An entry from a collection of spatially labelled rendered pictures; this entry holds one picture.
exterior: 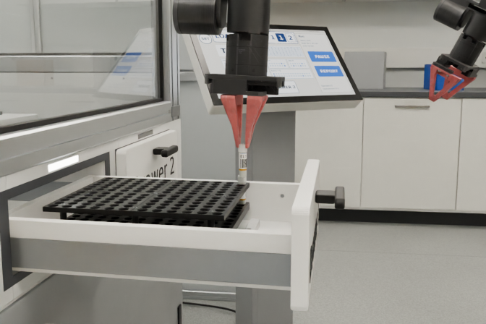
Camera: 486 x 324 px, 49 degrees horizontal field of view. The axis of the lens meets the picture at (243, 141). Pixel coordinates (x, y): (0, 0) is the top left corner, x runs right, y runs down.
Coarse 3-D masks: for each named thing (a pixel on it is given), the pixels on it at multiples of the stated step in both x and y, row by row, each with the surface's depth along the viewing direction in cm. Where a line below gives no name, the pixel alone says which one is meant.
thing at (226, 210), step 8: (240, 184) 76; (248, 184) 77; (232, 192) 72; (240, 192) 71; (224, 200) 68; (232, 200) 67; (216, 208) 64; (224, 208) 64; (232, 208) 65; (208, 216) 61; (216, 216) 61; (224, 216) 61
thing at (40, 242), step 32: (64, 192) 76; (256, 192) 80; (288, 192) 80; (32, 224) 61; (64, 224) 60; (96, 224) 59; (128, 224) 59; (288, 224) 79; (32, 256) 61; (64, 256) 60; (96, 256) 60; (128, 256) 59; (160, 256) 58; (192, 256) 58; (224, 256) 57; (256, 256) 56; (288, 256) 56; (288, 288) 56
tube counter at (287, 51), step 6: (270, 48) 167; (276, 48) 168; (282, 48) 169; (288, 48) 170; (294, 48) 171; (300, 48) 172; (270, 54) 165; (276, 54) 166; (282, 54) 167; (288, 54) 168; (294, 54) 169; (300, 54) 170
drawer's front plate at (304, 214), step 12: (312, 168) 74; (312, 180) 66; (300, 192) 60; (312, 192) 60; (300, 204) 55; (312, 204) 60; (300, 216) 53; (312, 216) 61; (300, 228) 53; (312, 228) 62; (300, 240) 54; (312, 240) 63; (300, 252) 54; (300, 264) 54; (312, 264) 64; (300, 276) 54; (300, 288) 54; (300, 300) 54
